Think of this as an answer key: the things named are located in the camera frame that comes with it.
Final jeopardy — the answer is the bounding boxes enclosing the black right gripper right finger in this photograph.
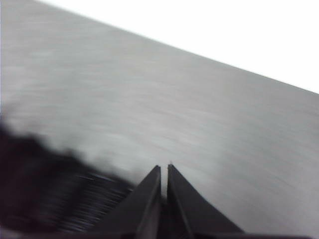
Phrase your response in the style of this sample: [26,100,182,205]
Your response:
[166,163,246,239]

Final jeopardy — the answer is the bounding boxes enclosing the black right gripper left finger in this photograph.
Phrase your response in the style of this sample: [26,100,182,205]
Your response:
[96,165,162,239]

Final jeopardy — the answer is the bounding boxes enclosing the black plastic dish rack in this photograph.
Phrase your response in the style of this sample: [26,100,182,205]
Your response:
[0,125,137,234]

